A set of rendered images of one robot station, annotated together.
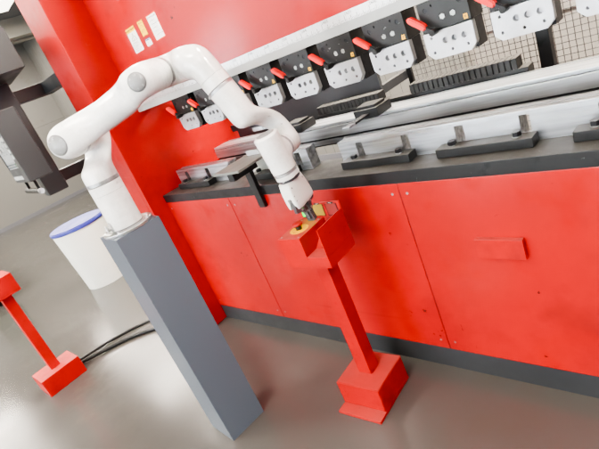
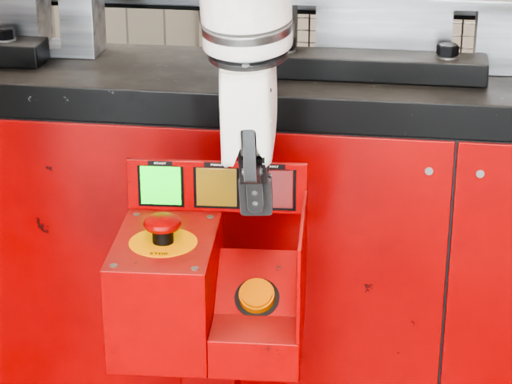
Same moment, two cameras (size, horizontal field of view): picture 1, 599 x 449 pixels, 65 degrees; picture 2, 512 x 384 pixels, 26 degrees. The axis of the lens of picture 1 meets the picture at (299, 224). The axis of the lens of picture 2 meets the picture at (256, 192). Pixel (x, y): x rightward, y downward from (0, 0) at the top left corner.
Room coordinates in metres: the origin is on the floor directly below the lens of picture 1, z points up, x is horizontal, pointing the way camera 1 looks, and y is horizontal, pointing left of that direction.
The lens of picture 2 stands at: (0.75, 0.63, 1.27)
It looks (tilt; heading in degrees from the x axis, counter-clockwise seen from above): 22 degrees down; 319
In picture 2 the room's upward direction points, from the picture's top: straight up
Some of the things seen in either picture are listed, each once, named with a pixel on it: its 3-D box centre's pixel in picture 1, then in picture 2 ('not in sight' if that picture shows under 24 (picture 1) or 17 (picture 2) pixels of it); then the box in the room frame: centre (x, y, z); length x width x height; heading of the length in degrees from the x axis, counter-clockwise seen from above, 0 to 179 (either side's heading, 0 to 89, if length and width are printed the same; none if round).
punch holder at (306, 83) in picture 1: (305, 71); not in sight; (1.87, -0.25, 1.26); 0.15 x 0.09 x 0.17; 40
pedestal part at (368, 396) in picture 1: (370, 384); not in sight; (1.56, -0.01, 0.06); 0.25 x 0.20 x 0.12; 134
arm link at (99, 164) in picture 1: (92, 149); not in sight; (1.78, 0.58, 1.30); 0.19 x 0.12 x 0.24; 158
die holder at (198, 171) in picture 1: (207, 172); not in sight; (2.58, 0.35, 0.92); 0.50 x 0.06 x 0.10; 40
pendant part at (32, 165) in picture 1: (15, 147); not in sight; (2.71, 1.24, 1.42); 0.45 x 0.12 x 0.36; 33
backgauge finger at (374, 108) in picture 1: (362, 114); not in sight; (1.94, -0.41, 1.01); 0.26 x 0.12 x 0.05; 130
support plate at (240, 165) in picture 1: (246, 160); not in sight; (2.07, 0.11, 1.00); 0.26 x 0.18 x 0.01; 130
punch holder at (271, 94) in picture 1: (270, 83); not in sight; (2.03, -0.12, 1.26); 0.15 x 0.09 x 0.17; 40
